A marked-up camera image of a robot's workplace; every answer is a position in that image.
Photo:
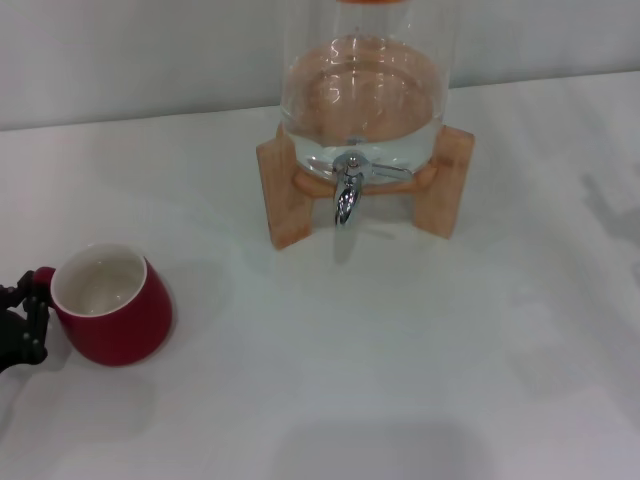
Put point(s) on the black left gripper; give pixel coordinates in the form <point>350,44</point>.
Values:
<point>12,345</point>

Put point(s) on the red cup white inside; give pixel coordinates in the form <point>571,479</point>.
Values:
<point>125,335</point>

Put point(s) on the chrome faucet tap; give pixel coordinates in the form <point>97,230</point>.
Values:
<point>345,200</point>

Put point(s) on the wooden dispenser stand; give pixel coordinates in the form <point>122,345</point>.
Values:
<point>280,190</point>

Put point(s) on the clear glass water dispenser jar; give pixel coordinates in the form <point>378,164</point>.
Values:
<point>360,100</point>

